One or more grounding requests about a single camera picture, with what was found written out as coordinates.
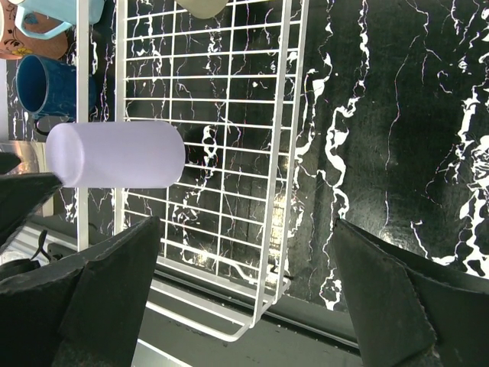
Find salmon pink floral mug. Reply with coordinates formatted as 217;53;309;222
1;1;68;60

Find lavender plastic cup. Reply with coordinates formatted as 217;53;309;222
45;121;186;189

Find beige ceramic mug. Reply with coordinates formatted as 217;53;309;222
175;0;228;19

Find light blue ceramic mug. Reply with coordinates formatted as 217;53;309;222
11;0;105;41

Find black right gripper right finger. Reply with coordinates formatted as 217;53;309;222
331;219;488;366

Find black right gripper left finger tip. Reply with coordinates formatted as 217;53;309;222
1;217;160;366

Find dark blue ceramic mug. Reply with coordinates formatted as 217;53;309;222
16;54;77;136

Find white wire dish rack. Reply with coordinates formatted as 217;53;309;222
75;1;308;343

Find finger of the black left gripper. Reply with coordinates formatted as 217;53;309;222
0;152;21;174
1;173;63;243

